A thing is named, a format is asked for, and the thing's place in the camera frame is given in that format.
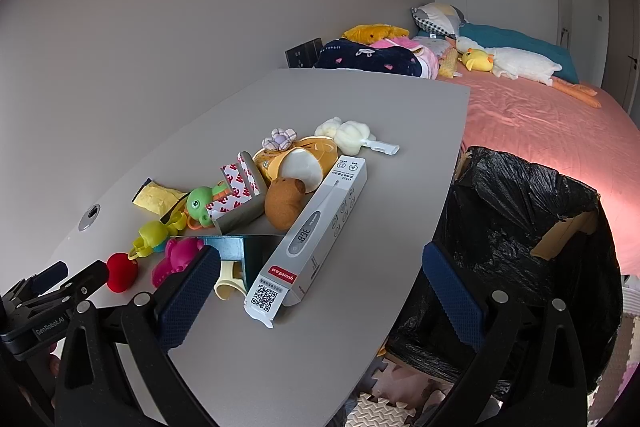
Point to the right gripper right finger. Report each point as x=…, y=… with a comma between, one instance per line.
x=527, y=369

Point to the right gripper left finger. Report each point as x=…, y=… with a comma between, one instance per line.
x=92, y=388

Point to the red plush ball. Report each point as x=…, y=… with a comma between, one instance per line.
x=122, y=272

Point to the yellow-green plastic toy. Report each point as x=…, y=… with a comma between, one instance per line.
x=153, y=236

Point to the pink plastic toy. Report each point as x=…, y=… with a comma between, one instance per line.
x=178, y=255

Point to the yellow snack wrapper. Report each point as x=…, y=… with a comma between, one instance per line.
x=156, y=198

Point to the teal cardboard box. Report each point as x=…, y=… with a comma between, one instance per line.
x=242, y=257

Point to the white thermometer box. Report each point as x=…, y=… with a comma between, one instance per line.
x=286, y=277

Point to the white plastic tag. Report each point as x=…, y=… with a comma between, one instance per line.
x=381, y=147

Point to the brown plush ball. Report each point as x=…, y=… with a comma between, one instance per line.
x=284, y=202

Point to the cream fluffy plush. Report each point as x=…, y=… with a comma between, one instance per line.
x=348, y=135

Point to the purple white flower scrunchie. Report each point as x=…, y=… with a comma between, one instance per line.
x=280, y=140

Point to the green frog carrot toy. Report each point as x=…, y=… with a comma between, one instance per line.
x=200, y=200

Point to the black lined cardboard trash bin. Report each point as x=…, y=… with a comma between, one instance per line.
x=536, y=234

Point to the person's left hand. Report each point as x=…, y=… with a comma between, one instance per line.
x=49, y=365

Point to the metal table grommet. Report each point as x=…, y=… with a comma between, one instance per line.
x=89, y=217

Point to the foam puzzle floor mat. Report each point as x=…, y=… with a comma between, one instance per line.
x=393, y=393

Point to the pink bed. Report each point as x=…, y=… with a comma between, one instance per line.
x=598, y=146

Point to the white goose plush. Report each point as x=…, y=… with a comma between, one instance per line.
x=514, y=63

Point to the yellow duck plush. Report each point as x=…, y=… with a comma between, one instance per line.
x=476, y=60

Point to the yellow corn plush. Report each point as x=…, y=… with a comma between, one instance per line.
x=448, y=64

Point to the pink folded clothes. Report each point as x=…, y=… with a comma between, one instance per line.
x=428, y=51

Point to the teal pillow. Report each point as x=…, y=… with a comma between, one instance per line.
x=496, y=37

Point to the checkered grey pillow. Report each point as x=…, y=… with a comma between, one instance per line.
x=440, y=19

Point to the navy patterned blanket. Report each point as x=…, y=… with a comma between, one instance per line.
x=346, y=54

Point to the yellow plush blanket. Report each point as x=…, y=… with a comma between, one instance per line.
x=368, y=34

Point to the white closet door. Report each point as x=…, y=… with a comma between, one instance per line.
x=583, y=31

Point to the black wall socket panel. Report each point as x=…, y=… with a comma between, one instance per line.
x=304, y=55

